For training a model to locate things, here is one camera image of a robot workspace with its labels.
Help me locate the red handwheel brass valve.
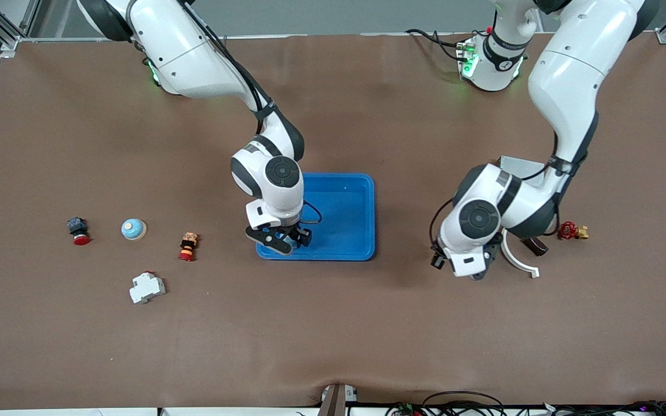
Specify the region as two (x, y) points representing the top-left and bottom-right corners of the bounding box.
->
(558, 221), (591, 241)

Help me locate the black cable bundle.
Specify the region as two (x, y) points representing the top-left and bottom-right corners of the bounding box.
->
(385, 391), (666, 416)

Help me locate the brown table mat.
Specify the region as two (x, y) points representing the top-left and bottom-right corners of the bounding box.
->
(0, 32), (666, 411)

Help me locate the black and red emergency button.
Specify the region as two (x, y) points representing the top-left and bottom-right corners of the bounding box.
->
(67, 217), (91, 246)

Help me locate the white curved plastic bracket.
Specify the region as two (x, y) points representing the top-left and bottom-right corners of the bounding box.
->
(501, 228), (541, 279)

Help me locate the blue plastic tray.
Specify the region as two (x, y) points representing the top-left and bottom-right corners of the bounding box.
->
(256, 173), (376, 262)

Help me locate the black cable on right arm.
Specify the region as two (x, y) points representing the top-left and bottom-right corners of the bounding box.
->
(180, 0), (323, 226)

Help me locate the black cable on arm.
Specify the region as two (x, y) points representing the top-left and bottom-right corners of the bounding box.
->
(429, 133), (591, 250)
(180, 0), (323, 226)

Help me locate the black base cable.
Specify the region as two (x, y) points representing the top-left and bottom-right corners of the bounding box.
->
(405, 28), (468, 61)

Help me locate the orange and red push button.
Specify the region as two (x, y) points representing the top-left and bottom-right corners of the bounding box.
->
(179, 232), (199, 262)

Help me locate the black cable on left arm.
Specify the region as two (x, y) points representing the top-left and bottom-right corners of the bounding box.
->
(429, 133), (591, 250)

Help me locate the metal table edge bracket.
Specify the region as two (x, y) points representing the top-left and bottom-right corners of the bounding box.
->
(319, 383), (360, 416)

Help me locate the dark brown glossy capacitor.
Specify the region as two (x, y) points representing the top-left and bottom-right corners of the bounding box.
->
(521, 236), (549, 257)

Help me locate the white circuit breaker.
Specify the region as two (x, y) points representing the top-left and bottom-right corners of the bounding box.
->
(129, 271), (167, 305)

